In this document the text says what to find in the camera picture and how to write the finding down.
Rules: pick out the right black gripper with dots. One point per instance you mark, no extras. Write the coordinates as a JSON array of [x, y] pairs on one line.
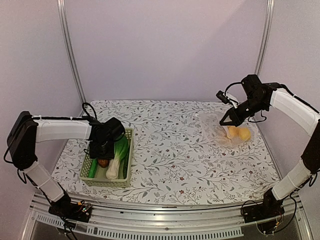
[[236, 119]]

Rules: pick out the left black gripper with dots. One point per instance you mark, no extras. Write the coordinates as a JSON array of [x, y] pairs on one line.
[[109, 155]]

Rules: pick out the orange yellow mango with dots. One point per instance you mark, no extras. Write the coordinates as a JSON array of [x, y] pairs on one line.
[[233, 132]]

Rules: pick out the clear zip top bag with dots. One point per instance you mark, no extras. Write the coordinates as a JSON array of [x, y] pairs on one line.
[[216, 134]]

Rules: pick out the yellow lemon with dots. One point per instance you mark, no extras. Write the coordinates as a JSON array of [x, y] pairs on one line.
[[244, 133]]

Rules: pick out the brown potato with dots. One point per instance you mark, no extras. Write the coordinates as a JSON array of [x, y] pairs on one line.
[[103, 163]]

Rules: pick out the green bok choy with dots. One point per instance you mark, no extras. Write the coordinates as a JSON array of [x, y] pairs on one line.
[[121, 148]]

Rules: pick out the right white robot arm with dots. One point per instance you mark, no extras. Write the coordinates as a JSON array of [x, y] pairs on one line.
[[288, 127]]

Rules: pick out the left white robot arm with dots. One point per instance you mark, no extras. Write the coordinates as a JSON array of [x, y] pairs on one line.
[[34, 140]]

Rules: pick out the green cucumber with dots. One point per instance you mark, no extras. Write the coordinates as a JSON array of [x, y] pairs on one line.
[[93, 168]]

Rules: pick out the dark green pepper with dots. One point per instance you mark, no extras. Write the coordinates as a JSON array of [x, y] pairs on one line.
[[123, 168]]

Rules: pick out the green plastic basket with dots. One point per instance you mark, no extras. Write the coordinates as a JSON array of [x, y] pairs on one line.
[[100, 179]]

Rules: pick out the floral tablecloth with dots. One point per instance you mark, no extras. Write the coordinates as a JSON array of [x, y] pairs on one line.
[[172, 162]]

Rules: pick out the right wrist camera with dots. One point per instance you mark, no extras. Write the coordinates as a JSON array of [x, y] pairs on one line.
[[227, 98]]

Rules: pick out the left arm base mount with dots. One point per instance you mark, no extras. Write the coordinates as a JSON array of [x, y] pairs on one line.
[[79, 211]]

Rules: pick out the front aluminium rail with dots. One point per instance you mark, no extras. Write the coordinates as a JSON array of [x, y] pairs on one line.
[[120, 220]]

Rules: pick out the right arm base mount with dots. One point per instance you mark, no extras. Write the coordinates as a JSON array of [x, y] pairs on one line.
[[268, 215]]

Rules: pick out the right aluminium frame post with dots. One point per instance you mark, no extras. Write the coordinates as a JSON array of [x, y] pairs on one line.
[[265, 36]]

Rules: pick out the aluminium frame post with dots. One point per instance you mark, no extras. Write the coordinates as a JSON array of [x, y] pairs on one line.
[[61, 7], [265, 36]]

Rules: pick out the left aluminium frame post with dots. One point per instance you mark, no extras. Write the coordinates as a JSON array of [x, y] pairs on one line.
[[61, 7]]

